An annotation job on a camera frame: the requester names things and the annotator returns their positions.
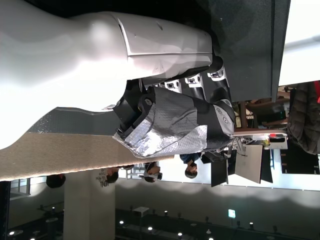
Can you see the brown cardboard box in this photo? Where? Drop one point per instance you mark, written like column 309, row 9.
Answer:
column 75, row 155

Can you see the green exit sign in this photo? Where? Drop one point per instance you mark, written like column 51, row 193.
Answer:
column 231, row 213

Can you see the white ceiling projector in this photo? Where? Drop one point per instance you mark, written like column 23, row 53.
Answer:
column 140, row 211

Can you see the dark puffer jacket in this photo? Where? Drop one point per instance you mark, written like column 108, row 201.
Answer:
column 305, row 117

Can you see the black monitor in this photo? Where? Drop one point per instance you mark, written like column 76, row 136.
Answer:
column 220, row 170

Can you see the brown wooden table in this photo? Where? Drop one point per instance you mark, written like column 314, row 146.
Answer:
column 260, row 125

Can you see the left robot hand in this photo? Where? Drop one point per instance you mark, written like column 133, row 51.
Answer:
column 62, row 62

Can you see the white sheet on stand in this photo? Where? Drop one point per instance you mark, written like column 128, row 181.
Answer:
column 250, row 162

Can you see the black cabinet panel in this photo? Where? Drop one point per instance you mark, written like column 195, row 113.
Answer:
column 300, row 162

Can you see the person with face mask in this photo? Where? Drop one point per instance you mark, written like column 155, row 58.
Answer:
column 152, row 172

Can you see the white box with red label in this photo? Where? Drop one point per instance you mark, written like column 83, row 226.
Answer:
column 277, row 142

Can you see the person in blue shirt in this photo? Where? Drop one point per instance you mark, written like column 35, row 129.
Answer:
column 191, row 167

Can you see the person with dark hair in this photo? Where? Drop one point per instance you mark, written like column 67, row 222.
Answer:
column 112, row 176

